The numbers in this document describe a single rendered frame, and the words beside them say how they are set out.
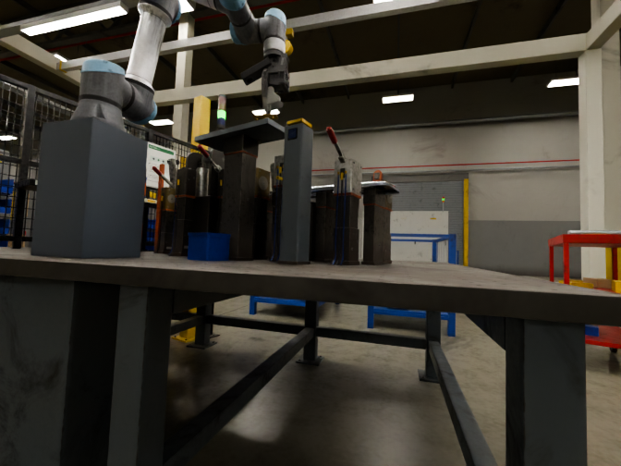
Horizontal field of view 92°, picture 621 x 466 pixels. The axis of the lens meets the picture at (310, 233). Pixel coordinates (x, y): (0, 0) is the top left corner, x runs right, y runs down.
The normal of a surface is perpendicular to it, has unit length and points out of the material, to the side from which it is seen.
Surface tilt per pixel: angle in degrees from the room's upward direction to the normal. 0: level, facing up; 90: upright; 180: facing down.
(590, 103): 90
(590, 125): 90
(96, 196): 90
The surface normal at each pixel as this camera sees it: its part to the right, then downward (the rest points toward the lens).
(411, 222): -0.26, -0.07
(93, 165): 0.96, 0.02
